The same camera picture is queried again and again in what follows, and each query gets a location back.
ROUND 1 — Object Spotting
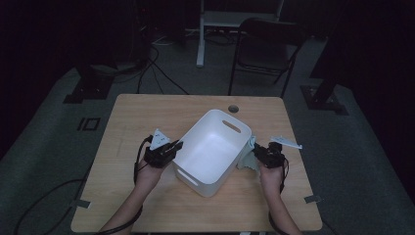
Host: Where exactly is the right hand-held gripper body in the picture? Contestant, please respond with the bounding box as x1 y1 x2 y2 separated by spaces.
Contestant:
262 136 302 169

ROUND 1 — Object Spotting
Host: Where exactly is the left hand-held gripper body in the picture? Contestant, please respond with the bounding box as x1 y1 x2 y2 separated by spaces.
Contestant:
143 128 174 169

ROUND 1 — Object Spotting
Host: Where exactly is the white plastic basket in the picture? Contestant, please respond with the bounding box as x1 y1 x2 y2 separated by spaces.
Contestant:
171 109 253 198

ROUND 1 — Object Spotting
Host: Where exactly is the person's right hand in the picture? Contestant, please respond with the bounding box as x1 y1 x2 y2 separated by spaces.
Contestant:
259 163 285 194

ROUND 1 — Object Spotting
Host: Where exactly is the person's left hand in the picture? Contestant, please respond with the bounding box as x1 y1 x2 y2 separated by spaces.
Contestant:
135 160 164 192

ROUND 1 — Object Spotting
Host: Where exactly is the black stand base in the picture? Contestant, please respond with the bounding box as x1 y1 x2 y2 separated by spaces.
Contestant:
63 63 115 105
300 83 349 116

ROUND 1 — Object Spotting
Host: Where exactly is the black folding chair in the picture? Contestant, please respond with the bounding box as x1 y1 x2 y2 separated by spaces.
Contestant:
227 17 307 99

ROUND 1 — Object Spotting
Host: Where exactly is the dark equipment cabinet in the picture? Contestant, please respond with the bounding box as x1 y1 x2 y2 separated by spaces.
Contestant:
128 0 155 65

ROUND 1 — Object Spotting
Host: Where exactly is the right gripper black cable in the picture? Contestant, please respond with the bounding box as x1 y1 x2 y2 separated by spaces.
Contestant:
267 156 292 235

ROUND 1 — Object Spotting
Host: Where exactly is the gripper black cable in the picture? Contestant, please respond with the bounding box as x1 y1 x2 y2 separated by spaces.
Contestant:
267 156 292 235
94 135 154 235

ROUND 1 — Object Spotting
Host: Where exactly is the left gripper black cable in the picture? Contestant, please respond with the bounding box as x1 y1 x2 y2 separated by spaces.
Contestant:
94 135 154 235

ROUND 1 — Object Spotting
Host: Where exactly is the black floor cable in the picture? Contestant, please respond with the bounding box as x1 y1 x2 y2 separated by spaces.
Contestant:
148 58 190 96
13 178 86 235
136 45 161 95

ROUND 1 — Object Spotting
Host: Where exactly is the white floor cable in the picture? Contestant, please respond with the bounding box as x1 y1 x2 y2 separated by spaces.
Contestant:
151 34 175 47

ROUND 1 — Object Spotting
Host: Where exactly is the white metal desk frame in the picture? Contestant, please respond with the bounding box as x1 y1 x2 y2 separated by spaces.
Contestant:
195 0 285 69

